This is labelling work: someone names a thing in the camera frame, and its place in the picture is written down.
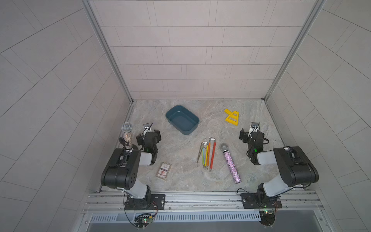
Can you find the small clear card packet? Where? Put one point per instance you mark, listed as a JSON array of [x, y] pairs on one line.
[[163, 170]]

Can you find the yellow-handled hex key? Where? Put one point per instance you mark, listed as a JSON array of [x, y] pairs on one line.
[[206, 156]]

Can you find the aluminium front rail frame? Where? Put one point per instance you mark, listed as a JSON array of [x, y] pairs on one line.
[[198, 206]]

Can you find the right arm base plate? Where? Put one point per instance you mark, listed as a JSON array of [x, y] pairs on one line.
[[255, 201]]

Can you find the purple glitter microphone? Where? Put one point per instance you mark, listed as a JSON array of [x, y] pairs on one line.
[[229, 160]]

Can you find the red-handled hex key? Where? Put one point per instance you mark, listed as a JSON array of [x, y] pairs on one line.
[[212, 148]]

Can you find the right green circuit board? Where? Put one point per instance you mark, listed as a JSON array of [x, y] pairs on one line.
[[267, 218]]

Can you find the bare steel hex key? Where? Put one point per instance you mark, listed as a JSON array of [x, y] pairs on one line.
[[200, 151]]

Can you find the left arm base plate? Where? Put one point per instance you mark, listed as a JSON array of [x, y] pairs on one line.
[[152, 202]]

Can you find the teal plastic storage box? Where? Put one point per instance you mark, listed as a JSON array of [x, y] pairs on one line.
[[182, 119]]

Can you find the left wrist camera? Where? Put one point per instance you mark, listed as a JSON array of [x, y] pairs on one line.
[[147, 128]]

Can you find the orange-handled hex key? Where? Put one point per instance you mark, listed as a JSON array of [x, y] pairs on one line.
[[208, 155]]

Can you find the green-handled hex key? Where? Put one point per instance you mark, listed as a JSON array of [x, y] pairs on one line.
[[205, 143]]

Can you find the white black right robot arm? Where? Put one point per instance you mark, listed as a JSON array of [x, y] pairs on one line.
[[295, 170]]

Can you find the left green circuit board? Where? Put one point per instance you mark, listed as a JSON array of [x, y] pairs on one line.
[[143, 220]]

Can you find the green circuit board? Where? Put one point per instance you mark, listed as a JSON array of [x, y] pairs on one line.
[[143, 220], [267, 218]]

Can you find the yellow plastic triangle tool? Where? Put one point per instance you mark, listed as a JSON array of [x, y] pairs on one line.
[[233, 117]]

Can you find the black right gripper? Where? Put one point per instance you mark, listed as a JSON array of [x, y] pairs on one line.
[[246, 136]]

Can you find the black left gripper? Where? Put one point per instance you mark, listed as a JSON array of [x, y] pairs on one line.
[[156, 137]]

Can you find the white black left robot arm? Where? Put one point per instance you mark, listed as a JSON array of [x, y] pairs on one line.
[[122, 170]]

